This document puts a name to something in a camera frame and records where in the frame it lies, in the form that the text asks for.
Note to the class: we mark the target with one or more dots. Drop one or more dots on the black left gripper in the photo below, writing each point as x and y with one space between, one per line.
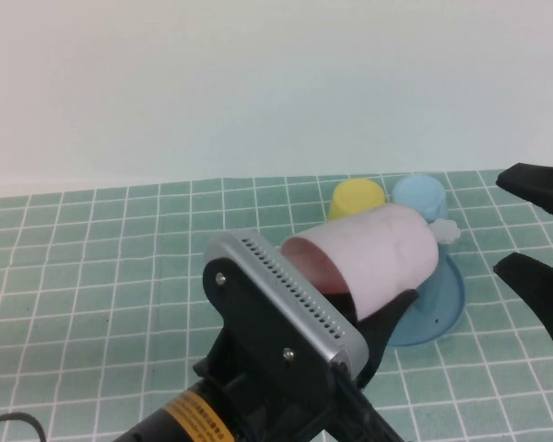
276 423

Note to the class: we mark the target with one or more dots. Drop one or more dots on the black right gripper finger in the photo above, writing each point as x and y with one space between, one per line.
544 184
548 299

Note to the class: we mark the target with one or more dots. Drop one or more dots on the pale pink plastic cup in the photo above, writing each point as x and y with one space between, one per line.
378 248

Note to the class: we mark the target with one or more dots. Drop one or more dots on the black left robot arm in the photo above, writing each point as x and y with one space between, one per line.
189 419

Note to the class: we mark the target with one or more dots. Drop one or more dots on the blue cup stand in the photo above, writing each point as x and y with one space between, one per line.
442 299

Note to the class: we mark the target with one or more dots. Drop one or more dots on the yellow plastic cup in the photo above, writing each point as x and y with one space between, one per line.
355 198

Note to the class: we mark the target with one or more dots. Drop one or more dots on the light blue plastic cup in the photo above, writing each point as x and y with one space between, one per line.
417 195

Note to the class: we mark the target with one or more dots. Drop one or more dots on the green checked tablecloth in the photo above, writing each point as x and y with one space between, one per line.
74 276

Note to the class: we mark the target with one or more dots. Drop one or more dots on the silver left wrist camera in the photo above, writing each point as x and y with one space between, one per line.
283 285

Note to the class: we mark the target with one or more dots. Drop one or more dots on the black left camera mount bracket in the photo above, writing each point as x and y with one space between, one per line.
258 322

